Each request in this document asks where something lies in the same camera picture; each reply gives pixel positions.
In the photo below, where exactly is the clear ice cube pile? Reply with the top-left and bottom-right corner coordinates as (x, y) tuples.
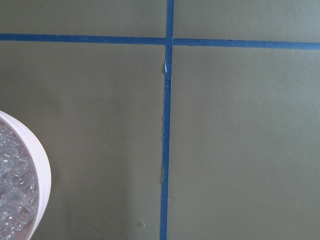
(0, 122), (38, 231)

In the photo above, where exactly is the pink bowl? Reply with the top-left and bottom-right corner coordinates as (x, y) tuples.
(0, 112), (52, 240)

